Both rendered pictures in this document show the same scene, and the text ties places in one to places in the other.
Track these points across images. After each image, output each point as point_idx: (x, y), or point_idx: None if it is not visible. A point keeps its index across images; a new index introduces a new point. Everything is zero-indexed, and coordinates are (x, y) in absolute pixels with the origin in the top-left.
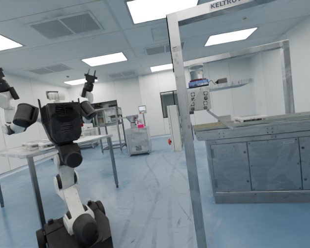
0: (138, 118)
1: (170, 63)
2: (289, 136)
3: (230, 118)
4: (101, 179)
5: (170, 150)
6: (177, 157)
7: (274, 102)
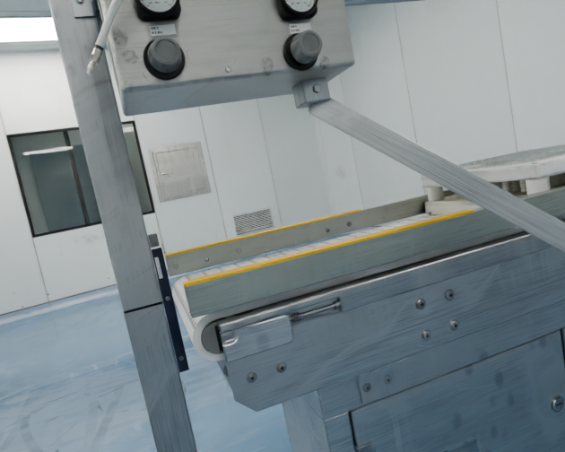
0: None
1: (38, 15)
2: None
3: (268, 219)
4: None
5: (63, 381)
6: (100, 417)
7: (378, 165)
